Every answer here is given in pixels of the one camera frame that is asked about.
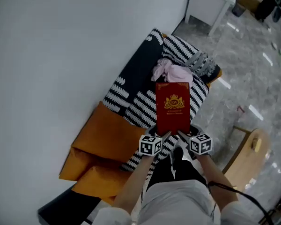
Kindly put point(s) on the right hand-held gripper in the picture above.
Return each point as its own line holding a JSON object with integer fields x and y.
{"x": 200, "y": 144}

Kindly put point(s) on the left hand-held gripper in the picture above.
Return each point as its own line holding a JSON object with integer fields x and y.
{"x": 150, "y": 145}

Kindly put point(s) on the red book with gold print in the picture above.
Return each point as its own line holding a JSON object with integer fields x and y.
{"x": 173, "y": 111}

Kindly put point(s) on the person's right forearm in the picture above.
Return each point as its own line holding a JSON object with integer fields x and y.
{"x": 217, "y": 179}

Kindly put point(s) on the person's left forearm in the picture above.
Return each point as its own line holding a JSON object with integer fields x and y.
{"x": 133, "y": 186}

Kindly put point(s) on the oval wooden table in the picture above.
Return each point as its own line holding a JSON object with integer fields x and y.
{"x": 246, "y": 165}

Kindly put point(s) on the person's black shoe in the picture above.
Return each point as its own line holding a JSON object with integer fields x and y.
{"x": 177, "y": 158}

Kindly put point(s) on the black and white striped blanket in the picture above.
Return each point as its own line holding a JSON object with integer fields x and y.
{"x": 140, "y": 111}

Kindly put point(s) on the person's black trousers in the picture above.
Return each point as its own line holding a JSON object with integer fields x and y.
{"x": 161, "y": 172}

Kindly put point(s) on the orange cushion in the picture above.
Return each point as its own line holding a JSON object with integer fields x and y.
{"x": 107, "y": 135}
{"x": 100, "y": 182}
{"x": 75, "y": 165}

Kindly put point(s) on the small red floor item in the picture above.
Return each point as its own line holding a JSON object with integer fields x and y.
{"x": 240, "y": 109}

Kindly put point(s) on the pink cloth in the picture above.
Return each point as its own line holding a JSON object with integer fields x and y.
{"x": 171, "y": 71}

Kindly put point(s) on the yellow oval case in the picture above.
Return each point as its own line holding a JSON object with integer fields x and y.
{"x": 256, "y": 144}

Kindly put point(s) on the grey patterned knit cloth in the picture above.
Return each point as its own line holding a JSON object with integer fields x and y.
{"x": 201, "y": 64}

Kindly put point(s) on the person's white shirt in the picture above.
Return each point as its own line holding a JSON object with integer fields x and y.
{"x": 178, "y": 205}

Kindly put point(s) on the black side table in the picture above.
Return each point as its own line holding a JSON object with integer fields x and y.
{"x": 65, "y": 210}

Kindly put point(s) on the white cabinet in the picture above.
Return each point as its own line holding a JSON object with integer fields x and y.
{"x": 208, "y": 6}

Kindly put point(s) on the dark wastebasket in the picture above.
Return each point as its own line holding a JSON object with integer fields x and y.
{"x": 238, "y": 9}

